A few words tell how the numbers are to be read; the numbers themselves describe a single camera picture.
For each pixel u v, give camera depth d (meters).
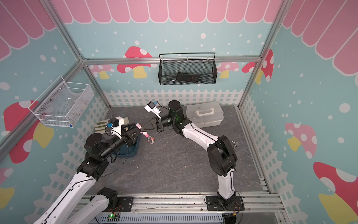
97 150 0.52
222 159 0.49
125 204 0.75
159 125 0.64
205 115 0.98
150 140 0.98
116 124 0.57
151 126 0.68
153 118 0.66
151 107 0.65
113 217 0.73
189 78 0.85
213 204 0.74
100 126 1.06
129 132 0.62
